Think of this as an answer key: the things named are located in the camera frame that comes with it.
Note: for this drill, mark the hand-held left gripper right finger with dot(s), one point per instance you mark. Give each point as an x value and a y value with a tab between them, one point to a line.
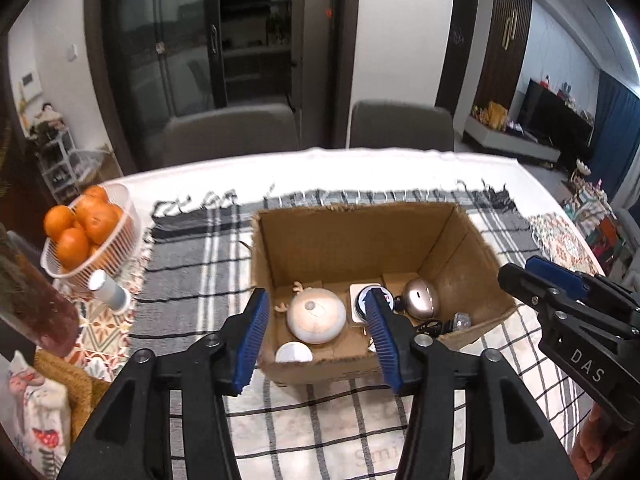
386	342

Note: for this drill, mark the white low media cabinet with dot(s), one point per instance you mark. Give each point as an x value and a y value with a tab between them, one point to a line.
505	142

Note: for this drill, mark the pile of oranges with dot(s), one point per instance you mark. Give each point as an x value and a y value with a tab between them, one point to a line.
72	247

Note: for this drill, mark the black framed glass door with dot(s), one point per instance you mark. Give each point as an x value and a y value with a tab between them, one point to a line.
165	60

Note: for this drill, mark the brown cardboard box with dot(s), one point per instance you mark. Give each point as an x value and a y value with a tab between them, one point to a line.
350	240

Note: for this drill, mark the dark brown door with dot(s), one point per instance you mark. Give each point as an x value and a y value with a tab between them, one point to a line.
457	60

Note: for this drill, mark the white shelf rack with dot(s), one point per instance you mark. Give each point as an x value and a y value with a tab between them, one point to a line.
60	165

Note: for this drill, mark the blue curtain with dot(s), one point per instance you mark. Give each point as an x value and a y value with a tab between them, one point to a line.
617	130

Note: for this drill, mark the beige round deer toy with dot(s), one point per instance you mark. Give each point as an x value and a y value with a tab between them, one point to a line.
315	317

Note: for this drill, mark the dark red glass jar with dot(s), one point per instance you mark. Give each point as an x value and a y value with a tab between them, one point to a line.
35	305

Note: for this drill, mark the black television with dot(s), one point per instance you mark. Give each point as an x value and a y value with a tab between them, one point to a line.
550	115

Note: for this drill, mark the grey dining chair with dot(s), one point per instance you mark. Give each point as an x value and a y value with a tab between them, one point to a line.
400	125
230	135

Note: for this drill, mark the white light switch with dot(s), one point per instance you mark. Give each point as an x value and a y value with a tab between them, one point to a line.
73	52

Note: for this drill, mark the woven straw basket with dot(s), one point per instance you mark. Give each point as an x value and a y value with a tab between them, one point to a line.
75	385

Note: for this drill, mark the colourful printed cloth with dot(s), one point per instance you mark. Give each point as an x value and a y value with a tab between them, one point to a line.
600	225

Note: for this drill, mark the grey white plaid blanket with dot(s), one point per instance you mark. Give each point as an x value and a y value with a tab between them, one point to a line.
200	260

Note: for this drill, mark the white wall intercom panel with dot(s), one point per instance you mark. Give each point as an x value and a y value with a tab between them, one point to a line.
30	84

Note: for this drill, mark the round metal tin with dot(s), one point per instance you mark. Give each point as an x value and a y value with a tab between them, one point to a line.
384	294

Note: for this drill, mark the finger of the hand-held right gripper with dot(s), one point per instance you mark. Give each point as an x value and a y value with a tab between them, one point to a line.
550	268
530	285

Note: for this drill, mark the yellow box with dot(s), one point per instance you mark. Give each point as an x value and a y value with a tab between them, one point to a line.
495	115

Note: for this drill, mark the printed white fabric bag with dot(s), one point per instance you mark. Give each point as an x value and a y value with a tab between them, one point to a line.
35	415

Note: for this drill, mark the small white round lid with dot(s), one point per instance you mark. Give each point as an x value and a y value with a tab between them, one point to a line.
294	353

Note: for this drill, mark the person's right hand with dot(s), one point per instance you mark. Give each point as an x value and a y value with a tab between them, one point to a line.
587	442

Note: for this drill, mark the white plastic fruit basket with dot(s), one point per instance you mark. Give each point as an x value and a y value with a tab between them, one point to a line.
117	260

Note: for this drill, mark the white square box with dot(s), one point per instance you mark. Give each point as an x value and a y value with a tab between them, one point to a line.
356	311

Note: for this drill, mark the silver egg-shaped gadget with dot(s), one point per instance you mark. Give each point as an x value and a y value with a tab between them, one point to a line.
420	297

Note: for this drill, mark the grey cylindrical canister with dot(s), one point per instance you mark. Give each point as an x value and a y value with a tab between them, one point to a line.
112	292

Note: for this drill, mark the small clear black cap item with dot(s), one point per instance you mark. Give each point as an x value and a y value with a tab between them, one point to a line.
461	321

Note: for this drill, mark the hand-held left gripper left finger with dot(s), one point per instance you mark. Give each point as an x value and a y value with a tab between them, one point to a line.
250	340

